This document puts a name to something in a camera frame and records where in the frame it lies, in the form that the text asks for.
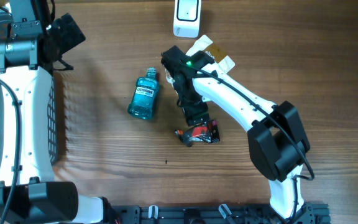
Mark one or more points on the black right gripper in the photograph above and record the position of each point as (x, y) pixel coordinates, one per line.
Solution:
(189, 110)

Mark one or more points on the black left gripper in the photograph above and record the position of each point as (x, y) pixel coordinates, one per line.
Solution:
(71, 35)

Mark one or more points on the white brown snack pouch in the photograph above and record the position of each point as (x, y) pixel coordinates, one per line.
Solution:
(219, 54)

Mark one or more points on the blue mouthwash bottle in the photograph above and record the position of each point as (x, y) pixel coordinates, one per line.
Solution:
(146, 90)

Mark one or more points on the black red snack packet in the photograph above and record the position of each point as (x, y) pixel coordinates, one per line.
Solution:
(204, 132)

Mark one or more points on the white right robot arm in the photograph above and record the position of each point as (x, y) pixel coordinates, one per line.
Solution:
(277, 140)

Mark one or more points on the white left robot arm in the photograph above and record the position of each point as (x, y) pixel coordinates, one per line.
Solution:
(35, 40)

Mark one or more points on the white barcode scanner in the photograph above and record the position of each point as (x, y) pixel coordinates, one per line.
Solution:
(186, 18)

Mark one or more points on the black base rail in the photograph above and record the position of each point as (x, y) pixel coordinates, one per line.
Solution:
(309, 213)

